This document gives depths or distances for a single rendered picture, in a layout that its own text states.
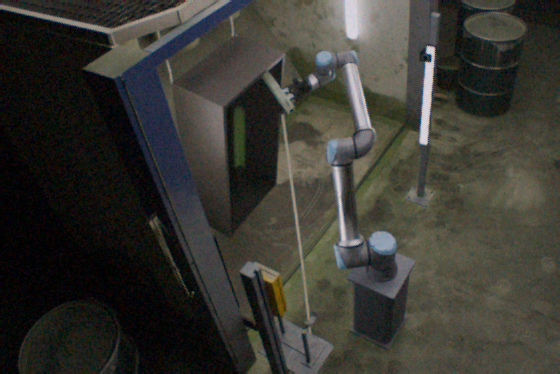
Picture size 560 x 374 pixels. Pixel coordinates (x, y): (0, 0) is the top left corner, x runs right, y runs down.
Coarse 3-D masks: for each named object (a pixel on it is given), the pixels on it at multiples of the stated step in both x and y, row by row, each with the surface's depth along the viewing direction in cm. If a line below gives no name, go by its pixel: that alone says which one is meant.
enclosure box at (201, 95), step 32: (224, 64) 274; (256, 64) 276; (192, 96) 259; (224, 96) 257; (256, 96) 324; (192, 128) 279; (224, 128) 263; (256, 128) 346; (192, 160) 302; (224, 160) 283; (256, 160) 371; (224, 192) 306; (256, 192) 371; (224, 224) 334
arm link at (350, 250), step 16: (336, 144) 251; (352, 144) 250; (336, 160) 252; (352, 160) 255; (336, 176) 256; (352, 176) 257; (336, 192) 261; (352, 192) 259; (352, 208) 261; (352, 224) 264; (336, 240) 274; (352, 240) 267; (336, 256) 269; (352, 256) 268
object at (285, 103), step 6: (264, 78) 282; (270, 78) 281; (270, 84) 280; (276, 84) 280; (276, 90) 279; (276, 96) 279; (282, 96) 277; (282, 102) 275; (288, 102) 274; (282, 108) 289; (288, 108) 274; (294, 108) 275
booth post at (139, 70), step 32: (96, 64) 164; (128, 64) 161; (96, 96) 170; (128, 96) 163; (160, 96) 175; (128, 128) 172; (160, 128) 181; (128, 160) 189; (160, 160) 187; (160, 192) 193; (192, 192) 209; (192, 224) 217; (192, 288) 245; (224, 288) 258; (224, 320) 269; (224, 352) 291
